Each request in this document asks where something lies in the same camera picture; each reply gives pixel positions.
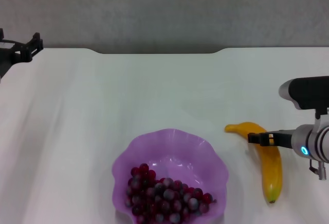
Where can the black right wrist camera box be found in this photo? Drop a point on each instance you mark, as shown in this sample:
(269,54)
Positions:
(308,90)

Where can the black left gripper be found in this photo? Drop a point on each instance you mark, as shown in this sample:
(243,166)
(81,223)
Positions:
(7,59)

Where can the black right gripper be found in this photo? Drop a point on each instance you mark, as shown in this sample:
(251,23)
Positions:
(281,139)

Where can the dark red grape bunch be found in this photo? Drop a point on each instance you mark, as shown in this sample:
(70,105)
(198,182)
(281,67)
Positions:
(164,195)

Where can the yellow banana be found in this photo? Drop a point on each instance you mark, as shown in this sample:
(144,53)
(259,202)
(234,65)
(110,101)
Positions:
(271,172)

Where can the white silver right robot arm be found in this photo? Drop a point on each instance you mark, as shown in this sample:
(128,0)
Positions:
(311,144)

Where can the purple wavy plastic bowl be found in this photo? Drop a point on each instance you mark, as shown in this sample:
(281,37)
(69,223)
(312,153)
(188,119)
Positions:
(180,152)

